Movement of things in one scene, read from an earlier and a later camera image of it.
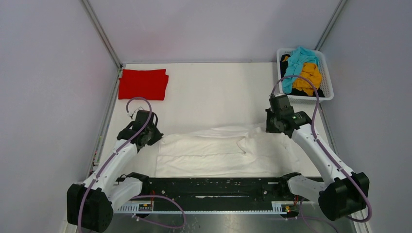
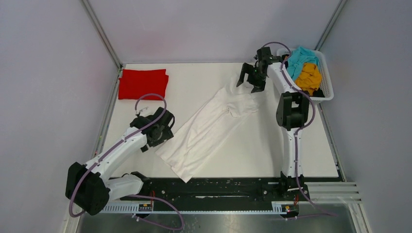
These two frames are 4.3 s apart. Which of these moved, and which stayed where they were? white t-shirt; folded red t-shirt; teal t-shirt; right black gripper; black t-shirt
Moved: right black gripper; white t-shirt
Stayed: black t-shirt; folded red t-shirt; teal t-shirt
